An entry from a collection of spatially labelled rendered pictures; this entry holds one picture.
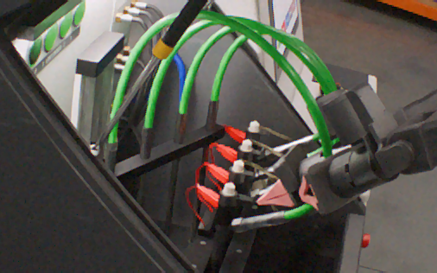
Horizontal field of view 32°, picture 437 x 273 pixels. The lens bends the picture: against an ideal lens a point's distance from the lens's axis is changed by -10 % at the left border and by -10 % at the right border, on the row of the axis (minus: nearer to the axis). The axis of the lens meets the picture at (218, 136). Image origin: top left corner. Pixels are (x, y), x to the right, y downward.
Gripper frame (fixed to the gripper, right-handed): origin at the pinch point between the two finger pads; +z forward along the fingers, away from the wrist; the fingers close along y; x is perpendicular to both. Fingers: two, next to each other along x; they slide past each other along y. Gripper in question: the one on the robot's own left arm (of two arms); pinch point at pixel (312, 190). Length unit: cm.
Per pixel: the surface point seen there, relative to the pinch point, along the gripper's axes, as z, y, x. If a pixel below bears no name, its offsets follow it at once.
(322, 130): -7.5, -0.8, -6.9
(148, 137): 29.8, 6.5, -18.7
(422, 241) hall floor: 175, -151, 54
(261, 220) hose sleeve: 7.7, 5.2, 0.9
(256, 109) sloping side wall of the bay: 39.0, -20.0, -16.9
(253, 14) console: 31, -24, -33
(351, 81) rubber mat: 79, -75, -17
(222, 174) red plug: 28.5, -2.6, -8.0
